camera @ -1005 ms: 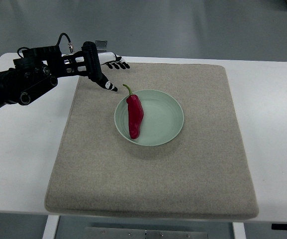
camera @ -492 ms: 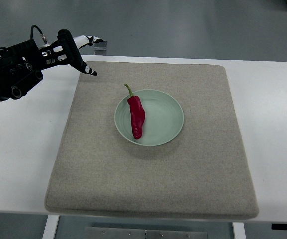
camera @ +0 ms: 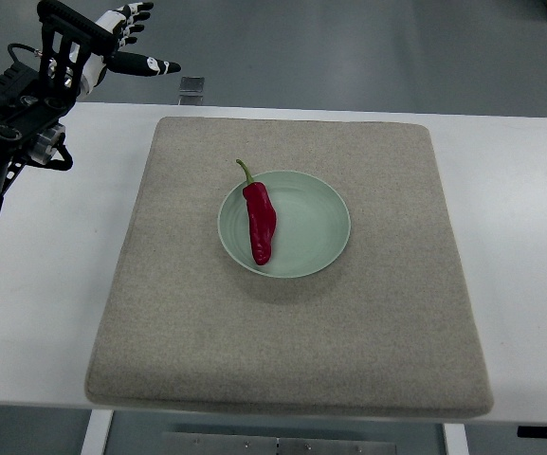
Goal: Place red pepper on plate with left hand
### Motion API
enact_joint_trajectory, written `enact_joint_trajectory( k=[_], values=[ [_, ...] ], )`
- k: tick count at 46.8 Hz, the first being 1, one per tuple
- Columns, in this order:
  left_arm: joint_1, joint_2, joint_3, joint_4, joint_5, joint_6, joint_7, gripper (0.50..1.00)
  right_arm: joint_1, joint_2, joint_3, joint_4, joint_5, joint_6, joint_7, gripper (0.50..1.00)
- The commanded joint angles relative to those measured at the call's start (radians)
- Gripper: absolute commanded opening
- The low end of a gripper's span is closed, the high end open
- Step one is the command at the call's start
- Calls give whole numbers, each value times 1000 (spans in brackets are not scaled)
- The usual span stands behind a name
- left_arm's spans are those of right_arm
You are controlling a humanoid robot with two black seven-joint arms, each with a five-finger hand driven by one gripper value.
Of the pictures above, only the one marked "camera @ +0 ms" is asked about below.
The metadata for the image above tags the white table leg left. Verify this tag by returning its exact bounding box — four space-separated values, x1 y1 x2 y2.
80 409 114 455

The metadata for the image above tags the red pepper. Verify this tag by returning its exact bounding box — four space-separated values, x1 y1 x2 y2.
235 158 277 265

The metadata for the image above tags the white table leg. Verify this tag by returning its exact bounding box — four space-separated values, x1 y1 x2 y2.
80 409 114 455
442 424 469 455

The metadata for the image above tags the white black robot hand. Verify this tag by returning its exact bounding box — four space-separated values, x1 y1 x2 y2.
80 1 181 98

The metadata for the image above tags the beige felt mat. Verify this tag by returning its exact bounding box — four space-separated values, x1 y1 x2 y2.
84 117 494 419

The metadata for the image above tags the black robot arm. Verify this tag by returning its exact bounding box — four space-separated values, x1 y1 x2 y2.
0 1 119 212

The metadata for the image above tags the light green plate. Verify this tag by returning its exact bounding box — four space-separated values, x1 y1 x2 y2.
217 171 351 279

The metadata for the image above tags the white table leg right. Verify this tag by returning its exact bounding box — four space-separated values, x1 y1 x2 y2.
442 424 469 455

